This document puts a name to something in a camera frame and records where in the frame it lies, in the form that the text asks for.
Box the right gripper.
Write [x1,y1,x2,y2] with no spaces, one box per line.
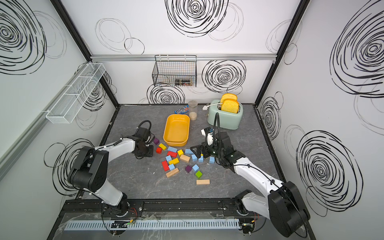
[190,140,224,159]

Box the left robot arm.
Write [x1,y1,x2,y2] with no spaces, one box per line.
[68,137,154,217]

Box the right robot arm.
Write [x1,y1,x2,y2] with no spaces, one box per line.
[191,130,311,238]

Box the long blue block centre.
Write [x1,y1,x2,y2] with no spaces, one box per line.
[185,149,194,155]

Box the long blue block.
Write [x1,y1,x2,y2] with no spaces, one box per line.
[185,149,194,155]
[168,147,178,153]

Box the tan wooden block centre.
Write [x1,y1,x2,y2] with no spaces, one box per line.
[180,155,191,163]

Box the tan wooden block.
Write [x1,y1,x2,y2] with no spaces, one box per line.
[196,180,210,185]
[166,168,179,178]
[180,155,191,163]

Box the purple cube lower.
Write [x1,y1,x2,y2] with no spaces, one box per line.
[185,165,192,173]

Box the red flat block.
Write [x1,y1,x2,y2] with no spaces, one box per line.
[167,151,178,158]

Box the long yellow block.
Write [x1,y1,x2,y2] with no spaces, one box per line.
[169,158,180,165]

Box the long blue block left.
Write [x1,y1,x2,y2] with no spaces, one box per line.
[168,147,178,153]

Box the long red block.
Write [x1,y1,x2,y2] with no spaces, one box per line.
[162,161,170,172]

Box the tan wooden block front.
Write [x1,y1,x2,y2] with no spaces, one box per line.
[196,180,210,185]

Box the yellow plastic tub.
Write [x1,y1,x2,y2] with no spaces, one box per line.
[163,114,190,147]

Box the tan wooden block lower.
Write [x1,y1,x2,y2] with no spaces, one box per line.
[166,168,179,178]

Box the mint green toaster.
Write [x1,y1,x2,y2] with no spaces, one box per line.
[208,100,244,130]

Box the blue candy packet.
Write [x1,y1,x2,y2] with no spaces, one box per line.
[175,105,189,115]

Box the clear plastic jar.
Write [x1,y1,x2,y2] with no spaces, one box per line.
[188,100,198,121]

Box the yellow sponge toast front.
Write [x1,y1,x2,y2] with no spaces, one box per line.
[221,99,240,114]

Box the yellow sponge toast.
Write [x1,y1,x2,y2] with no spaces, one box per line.
[221,99,240,114]
[220,94,238,103]

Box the yellow sponge toast back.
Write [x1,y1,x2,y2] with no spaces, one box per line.
[220,94,238,103]

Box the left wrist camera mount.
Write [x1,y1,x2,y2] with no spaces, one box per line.
[136,127,151,142]

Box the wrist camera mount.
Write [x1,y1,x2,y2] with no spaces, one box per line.
[136,127,151,142]
[201,127,214,147]

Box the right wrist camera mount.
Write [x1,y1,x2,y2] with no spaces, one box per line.
[201,127,214,147]

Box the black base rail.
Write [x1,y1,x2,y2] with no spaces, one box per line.
[62,198,251,217]

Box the white slotted cable duct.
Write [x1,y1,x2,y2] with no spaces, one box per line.
[64,219,241,231]

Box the black wire basket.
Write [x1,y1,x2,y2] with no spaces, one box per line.
[152,55,198,87]

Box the white wire shelf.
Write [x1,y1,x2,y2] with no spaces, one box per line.
[46,63,106,124]

